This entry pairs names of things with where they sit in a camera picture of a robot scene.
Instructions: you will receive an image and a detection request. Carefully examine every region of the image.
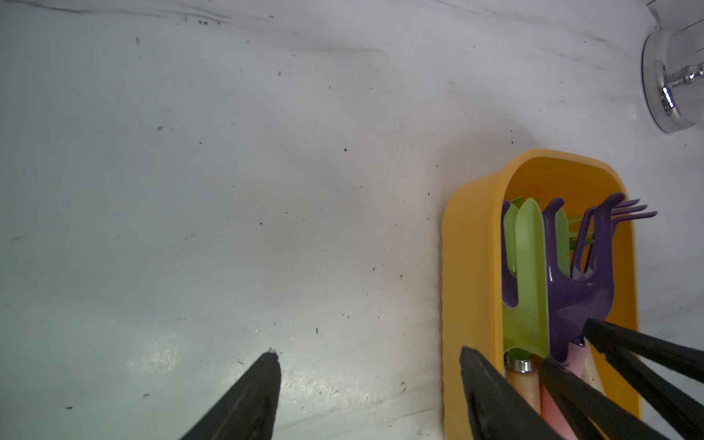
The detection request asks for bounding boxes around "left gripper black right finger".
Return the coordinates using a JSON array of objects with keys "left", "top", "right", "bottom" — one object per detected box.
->
[{"left": 459, "top": 346, "right": 560, "bottom": 440}]

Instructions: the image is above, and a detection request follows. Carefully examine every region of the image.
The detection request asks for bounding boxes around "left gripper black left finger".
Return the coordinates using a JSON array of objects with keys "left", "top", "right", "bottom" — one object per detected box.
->
[{"left": 183, "top": 351, "right": 282, "bottom": 440}]

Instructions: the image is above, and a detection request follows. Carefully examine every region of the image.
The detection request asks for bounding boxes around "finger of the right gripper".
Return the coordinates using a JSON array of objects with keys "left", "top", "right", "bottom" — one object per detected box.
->
[
  {"left": 539, "top": 359, "right": 666, "bottom": 440},
  {"left": 584, "top": 319, "right": 703, "bottom": 439}
]

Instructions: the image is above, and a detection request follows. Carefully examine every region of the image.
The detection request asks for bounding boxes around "purple fork pink handle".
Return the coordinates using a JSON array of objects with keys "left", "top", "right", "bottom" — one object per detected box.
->
[
  {"left": 543, "top": 192, "right": 625, "bottom": 392},
  {"left": 568, "top": 199, "right": 658, "bottom": 280}
]

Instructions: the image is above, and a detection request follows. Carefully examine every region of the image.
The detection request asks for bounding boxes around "green fork wooden handle long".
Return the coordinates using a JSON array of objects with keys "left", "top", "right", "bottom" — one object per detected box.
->
[{"left": 500, "top": 198, "right": 550, "bottom": 413}]

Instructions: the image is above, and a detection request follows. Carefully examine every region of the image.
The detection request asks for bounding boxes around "yellow plastic storage box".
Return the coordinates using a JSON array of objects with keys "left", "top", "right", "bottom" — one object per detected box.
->
[{"left": 441, "top": 150, "right": 643, "bottom": 439}]

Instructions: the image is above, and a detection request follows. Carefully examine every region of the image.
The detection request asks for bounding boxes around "silver cup holder stand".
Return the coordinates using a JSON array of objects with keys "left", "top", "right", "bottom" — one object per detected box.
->
[{"left": 641, "top": 1, "right": 703, "bottom": 134}]

